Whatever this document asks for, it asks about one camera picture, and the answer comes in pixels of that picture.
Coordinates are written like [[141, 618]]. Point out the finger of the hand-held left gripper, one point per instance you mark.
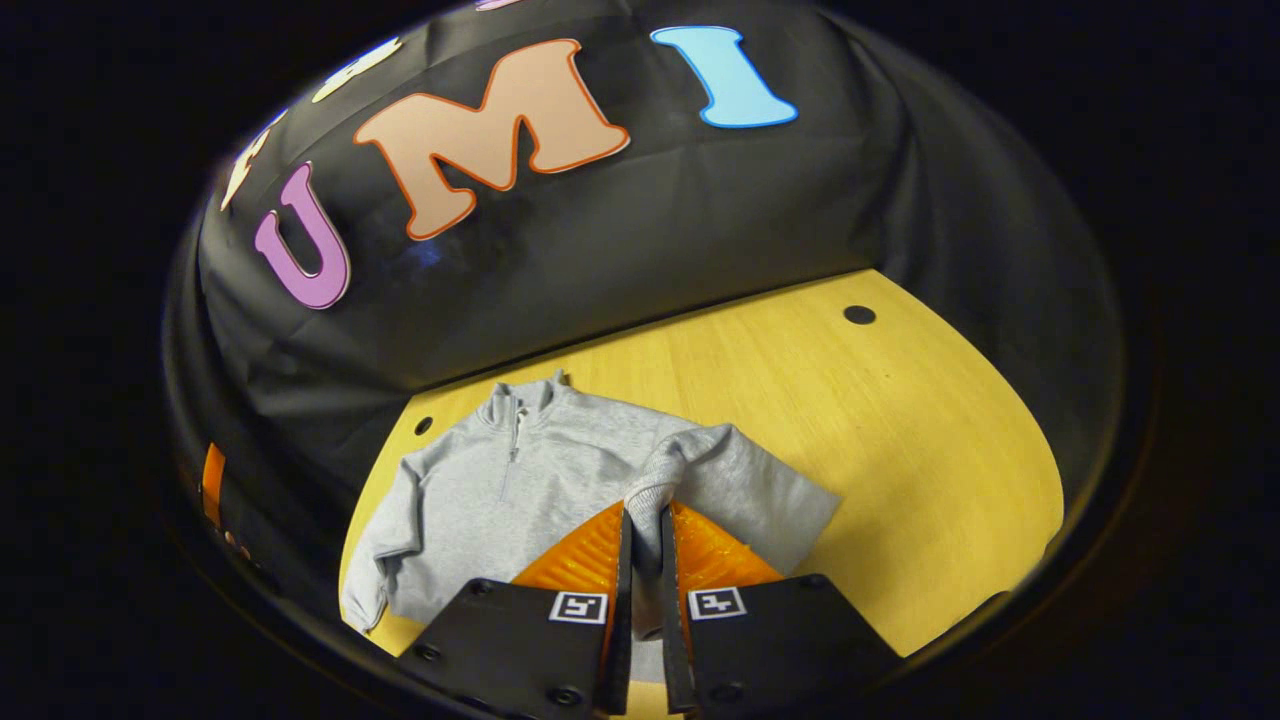
[[212, 485]]

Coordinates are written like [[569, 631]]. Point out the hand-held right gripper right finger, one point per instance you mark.
[[780, 640]]

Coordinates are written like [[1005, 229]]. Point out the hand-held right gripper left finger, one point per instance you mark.
[[520, 640]]

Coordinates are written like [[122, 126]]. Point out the grey zip sweatshirt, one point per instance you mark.
[[560, 470]]

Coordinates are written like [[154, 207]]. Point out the black backdrop cloth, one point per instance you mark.
[[600, 240]]

